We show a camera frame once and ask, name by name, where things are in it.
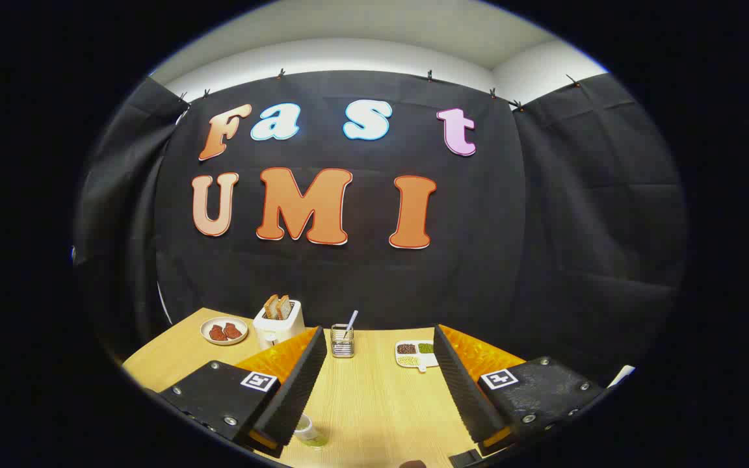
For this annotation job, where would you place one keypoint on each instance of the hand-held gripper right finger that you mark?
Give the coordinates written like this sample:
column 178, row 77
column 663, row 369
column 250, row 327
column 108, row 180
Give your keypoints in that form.
column 462, row 390

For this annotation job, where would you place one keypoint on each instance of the clear plastic juice bottle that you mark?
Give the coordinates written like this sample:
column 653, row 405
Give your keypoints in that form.
column 310, row 432

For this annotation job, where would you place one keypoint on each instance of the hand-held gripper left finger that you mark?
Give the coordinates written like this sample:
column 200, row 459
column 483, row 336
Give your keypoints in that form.
column 296, row 390

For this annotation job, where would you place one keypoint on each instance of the small round plate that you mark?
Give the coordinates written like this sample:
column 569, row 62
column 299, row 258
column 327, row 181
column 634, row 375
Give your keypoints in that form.
column 212, row 322

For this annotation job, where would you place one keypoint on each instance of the white toaster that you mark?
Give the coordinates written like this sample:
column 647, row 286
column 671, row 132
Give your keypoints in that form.
column 278, row 330

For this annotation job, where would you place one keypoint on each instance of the wooden table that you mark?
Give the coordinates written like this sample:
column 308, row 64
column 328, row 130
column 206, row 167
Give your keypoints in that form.
column 374, row 403

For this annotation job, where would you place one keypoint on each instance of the toast slice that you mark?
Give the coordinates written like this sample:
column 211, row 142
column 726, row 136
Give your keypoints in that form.
column 283, row 308
column 271, row 307

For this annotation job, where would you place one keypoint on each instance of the glass straw holder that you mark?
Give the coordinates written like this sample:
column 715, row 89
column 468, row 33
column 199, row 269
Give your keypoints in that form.
column 342, row 348

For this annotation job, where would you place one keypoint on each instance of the white divided dish with beans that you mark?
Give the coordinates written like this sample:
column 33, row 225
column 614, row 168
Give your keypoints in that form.
column 413, row 356

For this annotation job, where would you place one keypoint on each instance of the striped drinking straw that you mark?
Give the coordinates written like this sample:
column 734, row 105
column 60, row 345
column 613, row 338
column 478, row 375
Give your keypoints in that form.
column 352, row 320

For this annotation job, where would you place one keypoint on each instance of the brown food piece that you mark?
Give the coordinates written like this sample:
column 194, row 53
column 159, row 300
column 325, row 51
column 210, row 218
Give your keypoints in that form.
column 233, row 331
column 218, row 333

